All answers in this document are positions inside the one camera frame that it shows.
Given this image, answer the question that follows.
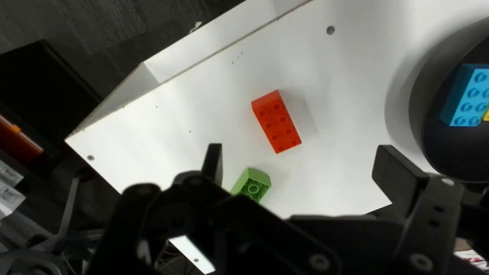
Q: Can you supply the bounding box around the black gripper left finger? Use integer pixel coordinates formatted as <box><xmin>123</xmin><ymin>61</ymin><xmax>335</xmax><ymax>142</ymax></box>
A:
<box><xmin>167</xmin><ymin>142</ymin><xmax>343</xmax><ymax>275</ymax></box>

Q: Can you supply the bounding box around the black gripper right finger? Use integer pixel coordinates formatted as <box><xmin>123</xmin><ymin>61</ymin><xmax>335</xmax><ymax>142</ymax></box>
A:
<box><xmin>372</xmin><ymin>143</ymin><xmax>467</xmax><ymax>275</ymax></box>

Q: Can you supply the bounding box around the green toy block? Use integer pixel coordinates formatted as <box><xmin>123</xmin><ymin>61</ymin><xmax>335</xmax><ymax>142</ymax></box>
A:
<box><xmin>230</xmin><ymin>166</ymin><xmax>274</xmax><ymax>204</ymax></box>

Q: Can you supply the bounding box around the orange toy block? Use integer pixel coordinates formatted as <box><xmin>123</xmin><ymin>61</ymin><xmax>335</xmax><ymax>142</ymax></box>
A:
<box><xmin>250</xmin><ymin>88</ymin><xmax>305</xmax><ymax>155</ymax></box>

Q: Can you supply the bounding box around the blue toy block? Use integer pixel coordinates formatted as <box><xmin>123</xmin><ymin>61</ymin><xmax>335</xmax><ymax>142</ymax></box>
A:
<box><xmin>441</xmin><ymin>62</ymin><xmax>489</xmax><ymax>128</ymax></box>

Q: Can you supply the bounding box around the black bowl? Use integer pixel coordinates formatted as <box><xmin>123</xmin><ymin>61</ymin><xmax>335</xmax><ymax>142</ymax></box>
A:
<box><xmin>407</xmin><ymin>18</ymin><xmax>489</xmax><ymax>186</ymax></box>

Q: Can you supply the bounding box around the orange bar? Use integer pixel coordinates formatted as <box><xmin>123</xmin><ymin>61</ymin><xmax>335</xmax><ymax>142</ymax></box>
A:
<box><xmin>0</xmin><ymin>113</ymin><xmax>47</xmax><ymax>163</ymax></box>

